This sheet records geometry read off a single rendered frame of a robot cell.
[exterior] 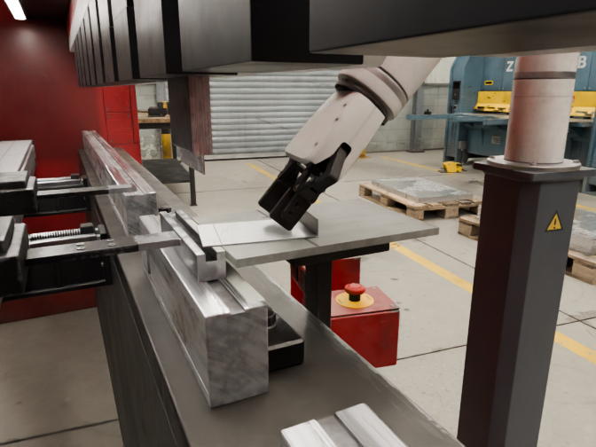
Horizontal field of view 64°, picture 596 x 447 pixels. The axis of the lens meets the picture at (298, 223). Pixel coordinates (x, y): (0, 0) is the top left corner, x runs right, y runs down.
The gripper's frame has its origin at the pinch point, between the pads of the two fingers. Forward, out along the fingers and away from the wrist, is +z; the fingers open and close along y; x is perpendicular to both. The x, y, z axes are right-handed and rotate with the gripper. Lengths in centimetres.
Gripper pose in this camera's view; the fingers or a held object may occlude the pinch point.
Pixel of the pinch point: (281, 205)
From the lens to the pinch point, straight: 56.6
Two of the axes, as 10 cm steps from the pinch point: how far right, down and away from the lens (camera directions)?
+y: 2.8, 2.6, -9.2
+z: -6.2, 7.9, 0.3
